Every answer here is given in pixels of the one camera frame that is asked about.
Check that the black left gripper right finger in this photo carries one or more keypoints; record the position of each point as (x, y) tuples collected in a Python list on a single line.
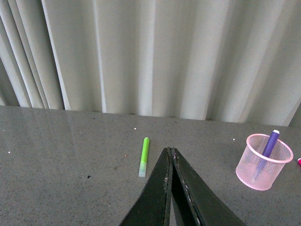
[(195, 204)]

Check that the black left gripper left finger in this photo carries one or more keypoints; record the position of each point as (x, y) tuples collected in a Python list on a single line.
[(152, 208)]

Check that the purple pen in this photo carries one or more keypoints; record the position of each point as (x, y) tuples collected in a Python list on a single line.
[(266, 152)]

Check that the pink mesh pen cup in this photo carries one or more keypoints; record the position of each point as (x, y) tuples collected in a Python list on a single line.
[(246, 168)]

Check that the green pen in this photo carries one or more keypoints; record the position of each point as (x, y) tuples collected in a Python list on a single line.
[(144, 158)]

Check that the white curtain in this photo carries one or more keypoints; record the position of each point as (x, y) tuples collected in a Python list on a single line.
[(217, 60)]

